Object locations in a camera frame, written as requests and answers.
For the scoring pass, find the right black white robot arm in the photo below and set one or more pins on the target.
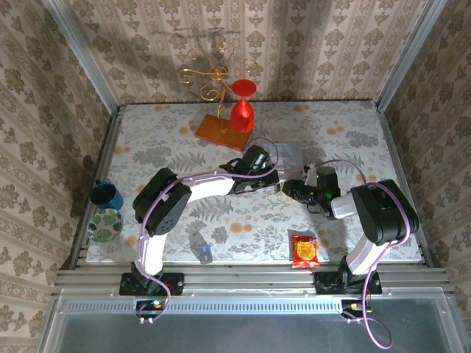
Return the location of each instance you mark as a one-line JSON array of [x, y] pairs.
[[382, 213]]

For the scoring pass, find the lilac cartoon tin box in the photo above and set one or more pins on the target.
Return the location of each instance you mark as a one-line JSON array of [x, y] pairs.
[[290, 156]]

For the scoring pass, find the floral table cloth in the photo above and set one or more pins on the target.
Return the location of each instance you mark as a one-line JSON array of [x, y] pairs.
[[257, 224]]

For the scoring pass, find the red wine glass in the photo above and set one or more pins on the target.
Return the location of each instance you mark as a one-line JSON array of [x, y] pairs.
[[243, 115]]

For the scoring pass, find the red snack packet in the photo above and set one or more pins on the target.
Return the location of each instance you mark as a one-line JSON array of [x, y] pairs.
[[304, 252]]

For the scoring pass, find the grey blue clip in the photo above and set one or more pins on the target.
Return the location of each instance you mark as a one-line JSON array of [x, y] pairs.
[[201, 250]]

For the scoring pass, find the small circuit board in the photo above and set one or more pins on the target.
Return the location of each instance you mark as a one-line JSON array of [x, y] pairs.
[[355, 306], [151, 305]]

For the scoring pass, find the grey metal panel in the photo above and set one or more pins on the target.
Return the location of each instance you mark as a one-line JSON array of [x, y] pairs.
[[239, 331]]

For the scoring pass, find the blue mug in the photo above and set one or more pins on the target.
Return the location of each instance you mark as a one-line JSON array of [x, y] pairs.
[[106, 196]]

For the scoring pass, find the green leaf pattern bowl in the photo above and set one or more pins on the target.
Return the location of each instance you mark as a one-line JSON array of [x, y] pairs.
[[105, 225]]

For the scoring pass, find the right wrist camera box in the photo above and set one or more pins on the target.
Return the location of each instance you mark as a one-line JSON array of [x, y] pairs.
[[310, 171]]

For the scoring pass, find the aluminium front frame rail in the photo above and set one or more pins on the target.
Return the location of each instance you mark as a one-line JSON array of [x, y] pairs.
[[250, 277]]

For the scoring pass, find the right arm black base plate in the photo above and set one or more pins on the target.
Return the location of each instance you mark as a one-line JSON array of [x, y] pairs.
[[327, 285]]

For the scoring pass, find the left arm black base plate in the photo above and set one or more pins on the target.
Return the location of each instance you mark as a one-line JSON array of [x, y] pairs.
[[173, 283]]

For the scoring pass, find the aluminium frame post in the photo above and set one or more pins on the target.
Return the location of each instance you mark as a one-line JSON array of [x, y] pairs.
[[408, 48], [81, 48]]

